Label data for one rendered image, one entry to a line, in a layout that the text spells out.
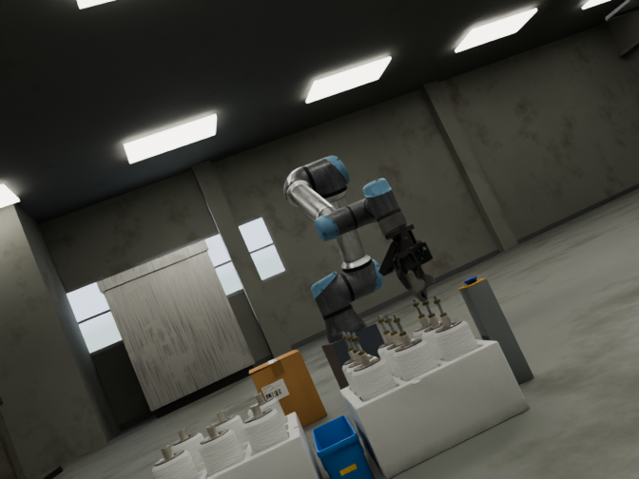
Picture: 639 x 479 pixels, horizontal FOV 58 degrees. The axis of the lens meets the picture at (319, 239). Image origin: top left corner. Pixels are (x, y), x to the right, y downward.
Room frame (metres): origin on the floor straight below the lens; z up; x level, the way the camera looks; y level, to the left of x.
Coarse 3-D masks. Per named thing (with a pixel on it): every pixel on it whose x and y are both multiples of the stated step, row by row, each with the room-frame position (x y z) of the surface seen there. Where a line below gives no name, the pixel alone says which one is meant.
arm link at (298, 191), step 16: (288, 176) 1.98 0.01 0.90; (304, 176) 1.97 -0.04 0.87; (288, 192) 1.92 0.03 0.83; (304, 192) 1.85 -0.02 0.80; (304, 208) 1.82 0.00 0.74; (320, 208) 1.73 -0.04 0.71; (336, 208) 1.73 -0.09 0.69; (320, 224) 1.65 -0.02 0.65; (336, 224) 1.66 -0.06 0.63; (352, 224) 1.68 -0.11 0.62
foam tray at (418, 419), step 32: (480, 352) 1.45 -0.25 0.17; (416, 384) 1.43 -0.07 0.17; (448, 384) 1.44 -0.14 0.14; (480, 384) 1.44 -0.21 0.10; (512, 384) 1.45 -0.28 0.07; (352, 416) 1.72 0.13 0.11; (384, 416) 1.42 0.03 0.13; (416, 416) 1.42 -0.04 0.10; (448, 416) 1.43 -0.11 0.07; (480, 416) 1.44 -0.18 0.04; (512, 416) 1.45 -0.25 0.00; (384, 448) 1.41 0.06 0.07; (416, 448) 1.42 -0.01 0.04; (448, 448) 1.43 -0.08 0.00
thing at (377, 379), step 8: (384, 360) 1.48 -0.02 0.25; (368, 368) 1.45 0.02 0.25; (376, 368) 1.45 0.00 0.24; (384, 368) 1.46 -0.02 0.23; (352, 376) 1.48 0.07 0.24; (360, 376) 1.45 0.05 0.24; (368, 376) 1.45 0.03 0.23; (376, 376) 1.45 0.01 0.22; (384, 376) 1.46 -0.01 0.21; (392, 376) 1.48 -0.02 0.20; (360, 384) 1.46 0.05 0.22; (368, 384) 1.45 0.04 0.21; (376, 384) 1.45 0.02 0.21; (384, 384) 1.45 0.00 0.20; (392, 384) 1.47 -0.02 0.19; (360, 392) 1.47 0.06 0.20; (368, 392) 1.45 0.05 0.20; (376, 392) 1.45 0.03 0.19; (384, 392) 1.45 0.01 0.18; (368, 400) 1.46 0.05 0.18
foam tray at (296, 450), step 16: (288, 416) 1.73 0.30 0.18; (288, 432) 1.51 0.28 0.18; (272, 448) 1.39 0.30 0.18; (288, 448) 1.39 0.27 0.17; (304, 448) 1.39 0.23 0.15; (240, 464) 1.37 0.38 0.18; (256, 464) 1.38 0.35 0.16; (272, 464) 1.38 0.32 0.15; (288, 464) 1.39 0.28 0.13; (304, 464) 1.39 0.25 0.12
